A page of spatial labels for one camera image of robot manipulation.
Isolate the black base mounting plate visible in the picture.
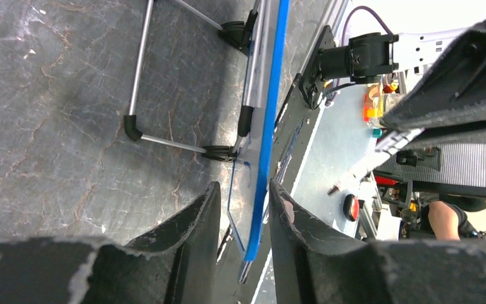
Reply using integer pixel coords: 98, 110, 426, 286
215, 25, 338, 304

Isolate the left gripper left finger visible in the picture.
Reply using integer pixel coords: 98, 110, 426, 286
127, 182, 221, 303

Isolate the blue framed whiteboard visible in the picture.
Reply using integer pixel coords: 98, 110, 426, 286
123, 0, 290, 284

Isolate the person in background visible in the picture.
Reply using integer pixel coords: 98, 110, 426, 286
416, 194, 486, 241

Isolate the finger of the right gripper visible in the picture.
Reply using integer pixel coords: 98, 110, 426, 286
382, 21, 486, 145

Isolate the white marker pen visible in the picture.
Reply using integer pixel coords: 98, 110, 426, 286
327, 168, 369, 196

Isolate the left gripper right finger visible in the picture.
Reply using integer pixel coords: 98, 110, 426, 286
269, 180, 377, 303

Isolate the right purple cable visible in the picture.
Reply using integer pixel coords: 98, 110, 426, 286
331, 4, 395, 98

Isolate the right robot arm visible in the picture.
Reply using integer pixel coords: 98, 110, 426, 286
299, 21, 486, 146

